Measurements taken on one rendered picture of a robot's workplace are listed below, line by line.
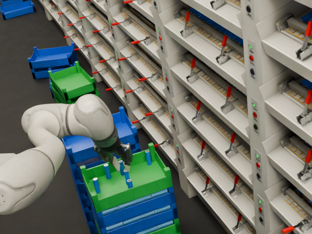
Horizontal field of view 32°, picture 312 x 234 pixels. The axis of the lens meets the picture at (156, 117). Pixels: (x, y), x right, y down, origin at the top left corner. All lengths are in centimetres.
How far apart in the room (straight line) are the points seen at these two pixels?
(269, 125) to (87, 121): 54
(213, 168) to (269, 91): 74
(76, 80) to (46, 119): 176
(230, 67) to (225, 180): 58
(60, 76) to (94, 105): 187
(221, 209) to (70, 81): 151
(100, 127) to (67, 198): 111
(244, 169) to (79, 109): 62
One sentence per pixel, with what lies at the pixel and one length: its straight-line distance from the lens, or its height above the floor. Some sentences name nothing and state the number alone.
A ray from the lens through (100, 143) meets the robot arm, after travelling 179.
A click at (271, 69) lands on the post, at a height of 97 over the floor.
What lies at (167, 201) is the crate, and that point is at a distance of 209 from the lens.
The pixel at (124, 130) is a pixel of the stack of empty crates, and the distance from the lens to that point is 241.
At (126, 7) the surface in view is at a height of 73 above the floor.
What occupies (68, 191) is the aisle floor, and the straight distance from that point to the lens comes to 282.
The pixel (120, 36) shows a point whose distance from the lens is 288.
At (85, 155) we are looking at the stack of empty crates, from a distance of 228.
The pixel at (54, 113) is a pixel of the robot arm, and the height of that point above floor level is 86.
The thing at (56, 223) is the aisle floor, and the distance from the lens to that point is 266.
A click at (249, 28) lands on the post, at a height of 108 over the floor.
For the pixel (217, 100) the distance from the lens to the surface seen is 195.
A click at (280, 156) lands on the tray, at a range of 166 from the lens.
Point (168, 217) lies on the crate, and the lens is 214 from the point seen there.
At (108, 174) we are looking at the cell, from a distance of 214.
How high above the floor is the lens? 170
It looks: 32 degrees down
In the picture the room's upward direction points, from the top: 10 degrees counter-clockwise
